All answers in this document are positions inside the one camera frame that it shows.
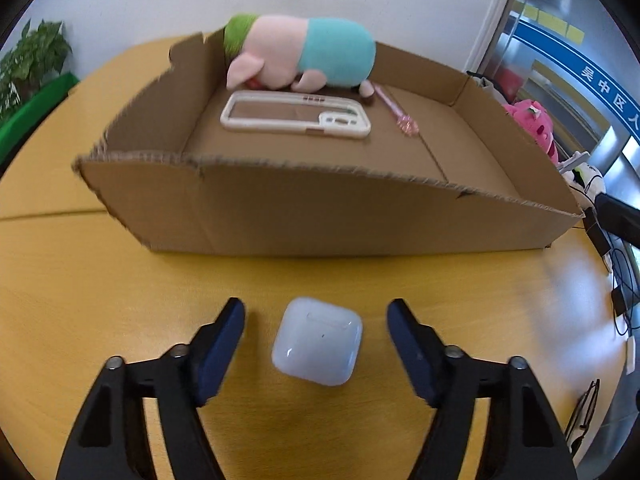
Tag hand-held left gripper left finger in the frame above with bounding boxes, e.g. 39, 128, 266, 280
55, 297, 246, 480

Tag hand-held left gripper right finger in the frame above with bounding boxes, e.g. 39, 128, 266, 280
386, 298, 578, 480

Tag white earbuds case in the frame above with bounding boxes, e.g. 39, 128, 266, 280
271, 296, 364, 387

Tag brown cardboard box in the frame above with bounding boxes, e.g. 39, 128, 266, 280
72, 30, 586, 258

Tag black sunglasses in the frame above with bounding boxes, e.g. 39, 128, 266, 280
565, 379, 601, 466

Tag white phone case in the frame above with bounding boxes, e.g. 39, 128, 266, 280
220, 90, 372, 141

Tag pink pen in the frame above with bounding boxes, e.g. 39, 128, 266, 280
372, 85, 421, 137

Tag pink pig plush toy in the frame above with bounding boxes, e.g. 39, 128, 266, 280
222, 12, 377, 100

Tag white and black toy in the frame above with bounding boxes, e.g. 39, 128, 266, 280
560, 152, 607, 206

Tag black device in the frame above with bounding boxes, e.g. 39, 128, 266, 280
595, 192, 640, 251

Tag bright pink plush toy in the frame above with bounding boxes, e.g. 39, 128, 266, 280
502, 99, 558, 166

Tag blue window banner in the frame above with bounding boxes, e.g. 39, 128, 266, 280
515, 17, 640, 141

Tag green potted plant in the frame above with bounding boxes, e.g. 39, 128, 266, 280
0, 19, 73, 123

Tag black cables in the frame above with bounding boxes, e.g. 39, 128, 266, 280
585, 207, 640, 341

